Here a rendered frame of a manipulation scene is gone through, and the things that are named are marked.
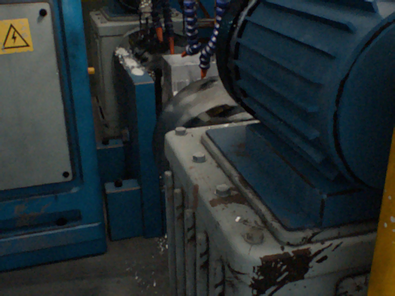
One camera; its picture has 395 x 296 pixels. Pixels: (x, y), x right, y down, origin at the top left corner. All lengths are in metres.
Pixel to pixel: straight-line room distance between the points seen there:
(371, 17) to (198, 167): 0.26
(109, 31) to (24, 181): 0.68
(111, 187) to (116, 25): 0.61
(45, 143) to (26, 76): 0.12
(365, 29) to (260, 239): 0.18
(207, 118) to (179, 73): 0.32
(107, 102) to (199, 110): 0.80
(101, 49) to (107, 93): 0.14
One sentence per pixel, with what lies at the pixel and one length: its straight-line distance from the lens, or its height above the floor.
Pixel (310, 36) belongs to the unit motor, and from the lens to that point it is 0.41.
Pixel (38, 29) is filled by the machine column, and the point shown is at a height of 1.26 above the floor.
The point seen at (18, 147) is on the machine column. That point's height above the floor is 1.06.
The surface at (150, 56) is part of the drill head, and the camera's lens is 1.28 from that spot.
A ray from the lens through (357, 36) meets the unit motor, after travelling 0.37.
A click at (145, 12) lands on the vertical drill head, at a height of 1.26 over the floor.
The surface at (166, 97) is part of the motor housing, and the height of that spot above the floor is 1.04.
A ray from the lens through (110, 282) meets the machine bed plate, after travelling 0.96.
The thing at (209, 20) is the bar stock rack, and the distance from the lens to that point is 5.62.
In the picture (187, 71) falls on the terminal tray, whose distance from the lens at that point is 1.04.
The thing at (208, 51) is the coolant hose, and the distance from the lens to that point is 0.90.
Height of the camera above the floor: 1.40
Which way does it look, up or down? 24 degrees down
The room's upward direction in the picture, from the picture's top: 1 degrees counter-clockwise
